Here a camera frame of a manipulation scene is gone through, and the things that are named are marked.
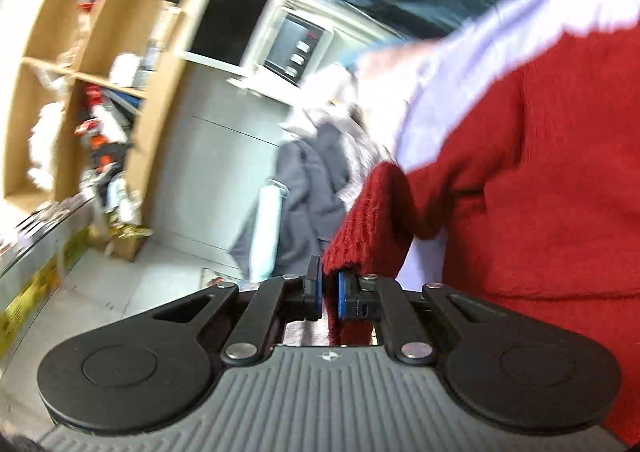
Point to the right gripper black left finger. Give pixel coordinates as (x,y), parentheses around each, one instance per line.
(263,314)

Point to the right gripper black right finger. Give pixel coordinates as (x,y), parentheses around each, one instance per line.
(384,302)

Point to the red knitted sweater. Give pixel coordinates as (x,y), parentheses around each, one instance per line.
(538,191)

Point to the white microwave oven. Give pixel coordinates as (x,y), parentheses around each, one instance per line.
(244,36)

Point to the wooden shelf unit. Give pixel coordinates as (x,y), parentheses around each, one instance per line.
(117,27)

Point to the grey hanging garment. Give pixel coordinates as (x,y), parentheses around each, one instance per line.
(315,181)

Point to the white cabinet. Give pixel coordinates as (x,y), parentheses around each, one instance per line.
(217,149)

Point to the lavender floral bed sheet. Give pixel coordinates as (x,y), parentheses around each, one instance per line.
(460,70)

